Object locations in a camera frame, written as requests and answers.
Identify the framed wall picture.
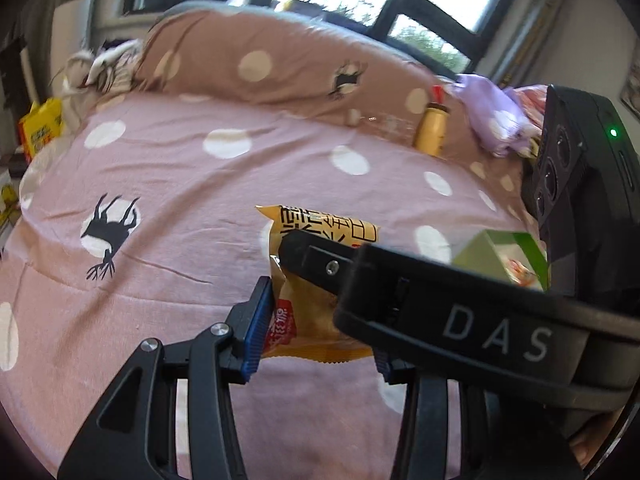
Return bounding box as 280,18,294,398
620,67,640,111

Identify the green cardboard box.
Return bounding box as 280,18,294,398
452,230,551,292

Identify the pink orange clothes pile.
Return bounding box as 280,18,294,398
510,85,549,127

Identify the pink polka dot bedsheet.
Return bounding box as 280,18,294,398
0,92,546,480

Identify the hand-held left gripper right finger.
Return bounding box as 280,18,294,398
375,353,586,480

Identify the striped white cloth pile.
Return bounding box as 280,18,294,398
50,39,147,97

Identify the black framed window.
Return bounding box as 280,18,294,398
122,0,513,61

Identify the purple polka dot cloth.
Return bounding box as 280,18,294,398
450,74,544,159

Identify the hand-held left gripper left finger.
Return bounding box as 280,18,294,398
57,275,275,480

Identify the white yellow carton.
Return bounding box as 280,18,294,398
0,170,23,233

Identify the white board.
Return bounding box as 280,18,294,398
50,0,97,92

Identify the brown polka dot pillow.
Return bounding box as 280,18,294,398
132,10,451,161

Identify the orange yellow rice cracker packet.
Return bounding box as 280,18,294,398
255,204,382,364

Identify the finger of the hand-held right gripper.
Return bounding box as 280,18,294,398
276,229,362,307

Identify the clear plastic bottle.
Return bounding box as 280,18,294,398
350,110,421,142

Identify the yellow bottle brown cap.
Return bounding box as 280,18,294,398
412,101,452,159

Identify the person's right hand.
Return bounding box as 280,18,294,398
571,406,625,469

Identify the yellow carton box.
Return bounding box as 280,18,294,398
19,99,67,159

